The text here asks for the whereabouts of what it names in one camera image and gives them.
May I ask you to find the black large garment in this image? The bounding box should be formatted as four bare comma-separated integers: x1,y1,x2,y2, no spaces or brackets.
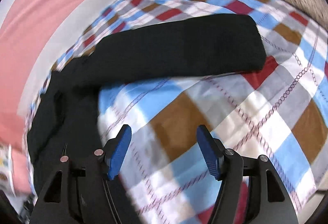
27,13,268,224

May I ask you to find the plaid checkered bed sheet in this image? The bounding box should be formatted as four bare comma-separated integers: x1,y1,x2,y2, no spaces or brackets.
28,0,327,223

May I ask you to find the pineapple print storage box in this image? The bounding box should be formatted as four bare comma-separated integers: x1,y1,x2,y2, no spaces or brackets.
0,144,16,196

